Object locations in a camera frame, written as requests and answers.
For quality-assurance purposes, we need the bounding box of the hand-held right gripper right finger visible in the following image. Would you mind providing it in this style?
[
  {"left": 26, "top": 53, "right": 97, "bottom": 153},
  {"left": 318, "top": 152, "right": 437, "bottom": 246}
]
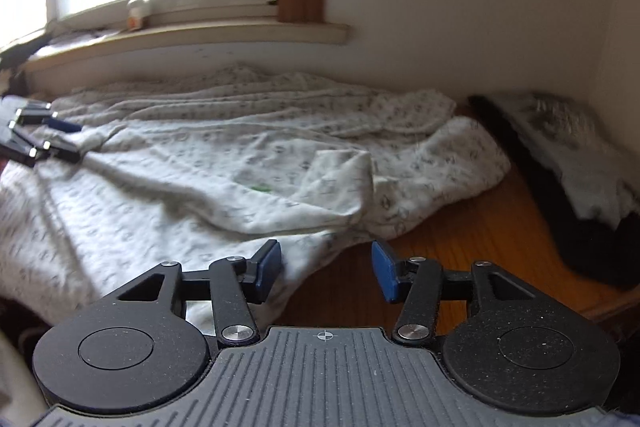
[{"left": 371, "top": 241, "right": 536, "bottom": 348}]

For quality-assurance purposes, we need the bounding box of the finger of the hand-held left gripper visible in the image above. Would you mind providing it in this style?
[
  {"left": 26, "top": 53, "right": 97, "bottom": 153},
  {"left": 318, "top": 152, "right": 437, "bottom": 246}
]
[
  {"left": 15, "top": 103, "right": 83, "bottom": 134},
  {"left": 10, "top": 127, "right": 81, "bottom": 168}
]

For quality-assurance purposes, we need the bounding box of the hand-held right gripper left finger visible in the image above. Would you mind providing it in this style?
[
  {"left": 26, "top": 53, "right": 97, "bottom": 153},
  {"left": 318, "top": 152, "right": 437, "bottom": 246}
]
[{"left": 115, "top": 239, "right": 282, "bottom": 348}]

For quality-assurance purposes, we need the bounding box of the white patterned garment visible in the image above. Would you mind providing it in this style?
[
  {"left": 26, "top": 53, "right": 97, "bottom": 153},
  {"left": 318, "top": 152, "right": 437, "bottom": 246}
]
[{"left": 0, "top": 63, "right": 511, "bottom": 323}]

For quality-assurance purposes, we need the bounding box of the clear plastic bag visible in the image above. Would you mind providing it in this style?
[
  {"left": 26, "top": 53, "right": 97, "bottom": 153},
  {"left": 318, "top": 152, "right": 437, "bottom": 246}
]
[{"left": 47, "top": 24, "right": 123, "bottom": 45}]

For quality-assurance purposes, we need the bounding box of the glass jar with orange label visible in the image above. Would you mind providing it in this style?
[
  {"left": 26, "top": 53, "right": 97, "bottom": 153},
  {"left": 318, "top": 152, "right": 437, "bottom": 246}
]
[{"left": 126, "top": 0, "right": 151, "bottom": 32}]

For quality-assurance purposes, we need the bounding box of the cream window sill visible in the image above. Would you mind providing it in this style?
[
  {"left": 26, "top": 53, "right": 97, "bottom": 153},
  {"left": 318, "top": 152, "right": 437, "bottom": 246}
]
[{"left": 22, "top": 4, "right": 351, "bottom": 78}]

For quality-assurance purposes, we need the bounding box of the black folded cloth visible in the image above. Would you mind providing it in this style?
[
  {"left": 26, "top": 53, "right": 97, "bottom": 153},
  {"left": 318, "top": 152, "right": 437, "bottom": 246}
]
[{"left": 467, "top": 93, "right": 640, "bottom": 290}]

